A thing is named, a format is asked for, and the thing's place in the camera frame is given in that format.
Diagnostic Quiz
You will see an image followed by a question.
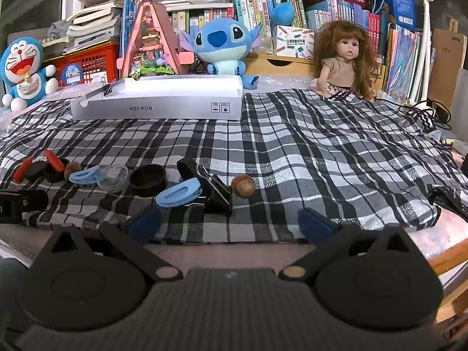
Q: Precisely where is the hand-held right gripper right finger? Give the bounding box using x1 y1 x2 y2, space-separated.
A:
278 207 425 281

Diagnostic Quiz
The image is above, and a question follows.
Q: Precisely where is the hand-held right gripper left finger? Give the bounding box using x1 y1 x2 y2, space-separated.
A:
40 207 183 281

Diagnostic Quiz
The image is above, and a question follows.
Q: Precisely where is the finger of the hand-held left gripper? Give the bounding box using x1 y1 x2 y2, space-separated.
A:
0 189 49 224

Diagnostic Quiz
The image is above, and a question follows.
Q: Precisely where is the white cardboard box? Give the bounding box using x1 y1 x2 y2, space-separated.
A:
69 74 244 122

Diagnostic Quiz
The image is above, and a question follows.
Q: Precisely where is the black round container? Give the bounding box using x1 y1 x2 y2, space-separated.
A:
130 164 168 197

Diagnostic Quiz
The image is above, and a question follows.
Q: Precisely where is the blue plastic clip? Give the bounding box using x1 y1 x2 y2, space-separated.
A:
69 165 101 187
155 178 203 207

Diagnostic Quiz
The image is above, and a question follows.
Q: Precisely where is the clear round dish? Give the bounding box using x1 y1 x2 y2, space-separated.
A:
97 164 130 194

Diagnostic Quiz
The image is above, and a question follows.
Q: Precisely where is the brown round nut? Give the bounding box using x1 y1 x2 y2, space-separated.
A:
231 175 257 198
64 161 82 180

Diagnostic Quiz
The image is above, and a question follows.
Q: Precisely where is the black binder clip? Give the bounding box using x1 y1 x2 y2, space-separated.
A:
85 80 118 100
176 158 205 187
195 164 234 216

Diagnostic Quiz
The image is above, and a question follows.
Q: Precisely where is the black and white plaid blanket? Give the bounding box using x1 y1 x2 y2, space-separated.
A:
0 88 461 244

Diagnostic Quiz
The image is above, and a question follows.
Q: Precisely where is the round blue sticker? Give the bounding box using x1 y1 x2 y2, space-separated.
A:
59 64 82 86

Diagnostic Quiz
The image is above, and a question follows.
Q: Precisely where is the blue robot cat plush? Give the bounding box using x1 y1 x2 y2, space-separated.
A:
0 37 59 112

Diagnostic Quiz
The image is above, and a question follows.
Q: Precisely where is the red plastic crate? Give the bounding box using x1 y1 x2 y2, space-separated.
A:
44 41 121 88

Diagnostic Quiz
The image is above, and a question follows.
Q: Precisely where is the wooden drawer box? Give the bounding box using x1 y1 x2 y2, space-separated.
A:
243 53 384 88

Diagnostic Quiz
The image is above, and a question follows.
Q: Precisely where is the brown-haired baby doll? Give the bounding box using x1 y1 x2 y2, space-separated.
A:
310 20 381 101

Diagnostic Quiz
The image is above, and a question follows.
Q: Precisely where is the pink triangular toy house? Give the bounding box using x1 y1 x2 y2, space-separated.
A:
118 0 194 80

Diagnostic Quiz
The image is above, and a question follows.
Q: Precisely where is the grey cloth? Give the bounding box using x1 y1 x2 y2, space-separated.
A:
47 20 75 39

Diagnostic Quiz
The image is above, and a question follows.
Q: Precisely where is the white box with colourful print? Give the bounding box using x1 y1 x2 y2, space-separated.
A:
273 25 316 60

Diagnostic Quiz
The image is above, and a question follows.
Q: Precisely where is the row of thin colourful books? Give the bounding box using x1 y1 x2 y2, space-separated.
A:
382 24 436 103

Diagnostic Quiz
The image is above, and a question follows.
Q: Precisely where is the blue alien plush toy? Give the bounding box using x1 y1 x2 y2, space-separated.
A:
178 18 264 90

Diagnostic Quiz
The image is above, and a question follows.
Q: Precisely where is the stack of books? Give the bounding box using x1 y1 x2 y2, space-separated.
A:
42 0 125 55

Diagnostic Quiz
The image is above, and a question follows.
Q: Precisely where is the row of tall blue books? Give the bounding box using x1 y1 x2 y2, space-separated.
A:
122 0 143 59

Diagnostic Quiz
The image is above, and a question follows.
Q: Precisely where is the brown cardboard box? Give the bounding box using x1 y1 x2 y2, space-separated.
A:
428 28 468 119

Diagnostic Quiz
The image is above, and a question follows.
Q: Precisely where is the row of shelf books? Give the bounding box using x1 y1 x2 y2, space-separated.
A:
230 0 306 30
166 7 235 39
305 0 388 59

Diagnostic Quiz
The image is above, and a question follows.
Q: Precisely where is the white tube stand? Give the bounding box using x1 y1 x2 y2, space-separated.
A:
409 0 434 105

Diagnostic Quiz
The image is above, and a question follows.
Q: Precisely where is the wooden frame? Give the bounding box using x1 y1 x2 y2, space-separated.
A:
428 239 468 337

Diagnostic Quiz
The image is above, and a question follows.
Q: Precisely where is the black cable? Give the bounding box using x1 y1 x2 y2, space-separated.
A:
376 97 454 132

